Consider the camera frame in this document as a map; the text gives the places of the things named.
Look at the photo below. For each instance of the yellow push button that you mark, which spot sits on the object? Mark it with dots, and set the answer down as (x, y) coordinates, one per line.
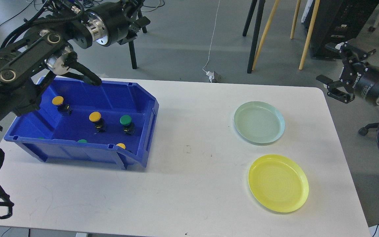
(123, 146)
(98, 121)
(62, 107)

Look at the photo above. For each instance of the light green plate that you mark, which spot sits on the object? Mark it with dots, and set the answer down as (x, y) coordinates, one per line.
(259, 123)

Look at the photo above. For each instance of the black stand legs centre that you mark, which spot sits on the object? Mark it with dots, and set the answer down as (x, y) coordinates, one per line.
(259, 5)

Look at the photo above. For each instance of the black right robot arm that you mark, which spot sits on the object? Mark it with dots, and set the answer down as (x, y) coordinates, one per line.
(358, 78)

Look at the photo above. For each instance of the black computer tower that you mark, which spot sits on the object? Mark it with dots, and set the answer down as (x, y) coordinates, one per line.
(338, 21)

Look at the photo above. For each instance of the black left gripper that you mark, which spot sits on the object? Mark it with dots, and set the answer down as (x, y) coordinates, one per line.
(113, 22)

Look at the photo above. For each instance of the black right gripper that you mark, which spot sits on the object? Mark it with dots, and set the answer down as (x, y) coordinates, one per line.
(363, 78)

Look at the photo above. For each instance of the black tripod legs left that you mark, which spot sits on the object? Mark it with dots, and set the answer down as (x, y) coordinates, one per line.
(132, 47)

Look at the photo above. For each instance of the blue plastic storage bin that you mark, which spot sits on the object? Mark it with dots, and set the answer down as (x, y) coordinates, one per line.
(113, 100)

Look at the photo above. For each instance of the yellow plate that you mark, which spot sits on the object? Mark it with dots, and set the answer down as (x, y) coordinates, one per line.
(278, 183)

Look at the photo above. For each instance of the white power adapter with cable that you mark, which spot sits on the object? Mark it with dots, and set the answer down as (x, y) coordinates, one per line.
(211, 74)

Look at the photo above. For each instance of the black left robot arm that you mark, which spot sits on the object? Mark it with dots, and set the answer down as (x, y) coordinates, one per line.
(36, 52)

